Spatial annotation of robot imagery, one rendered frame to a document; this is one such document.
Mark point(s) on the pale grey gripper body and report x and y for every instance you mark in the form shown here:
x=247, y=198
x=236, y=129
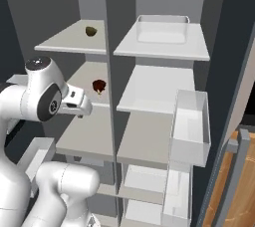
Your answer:
x=85, y=106

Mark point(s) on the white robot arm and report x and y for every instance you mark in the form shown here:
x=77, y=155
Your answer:
x=20, y=184

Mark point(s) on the white freezer shelf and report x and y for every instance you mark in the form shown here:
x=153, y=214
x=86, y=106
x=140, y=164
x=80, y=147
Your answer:
x=83, y=75
x=73, y=40
x=88, y=134

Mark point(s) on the white fridge shelf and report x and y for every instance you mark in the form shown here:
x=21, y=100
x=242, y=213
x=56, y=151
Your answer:
x=156, y=88
x=146, y=138
x=159, y=50

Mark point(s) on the clear large freezer door bin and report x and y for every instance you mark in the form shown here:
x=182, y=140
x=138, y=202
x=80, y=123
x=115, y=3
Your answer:
x=38, y=158

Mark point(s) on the clear small freezer door bin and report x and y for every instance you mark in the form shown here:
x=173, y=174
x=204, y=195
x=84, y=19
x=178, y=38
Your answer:
x=16, y=79

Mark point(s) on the clear fridge drawer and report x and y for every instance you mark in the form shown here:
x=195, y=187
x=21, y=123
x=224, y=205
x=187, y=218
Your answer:
x=144, y=179
x=142, y=214

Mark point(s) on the dark freezer door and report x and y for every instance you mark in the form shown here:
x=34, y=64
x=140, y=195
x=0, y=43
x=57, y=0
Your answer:
x=10, y=32

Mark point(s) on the clear shallow fridge tray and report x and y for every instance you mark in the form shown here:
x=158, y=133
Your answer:
x=161, y=33

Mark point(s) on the clear large fridge door bin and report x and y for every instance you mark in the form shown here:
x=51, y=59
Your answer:
x=189, y=128

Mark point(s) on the clear narrow fridge door bin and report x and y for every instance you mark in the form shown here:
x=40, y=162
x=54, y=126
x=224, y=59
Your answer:
x=176, y=197

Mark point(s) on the dark fridge door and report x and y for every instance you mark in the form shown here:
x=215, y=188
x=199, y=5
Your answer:
x=225, y=55

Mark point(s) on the olive green food lump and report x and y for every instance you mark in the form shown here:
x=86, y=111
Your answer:
x=90, y=31

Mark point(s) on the wooden cupboard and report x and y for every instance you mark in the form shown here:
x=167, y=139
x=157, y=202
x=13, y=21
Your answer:
x=244, y=197

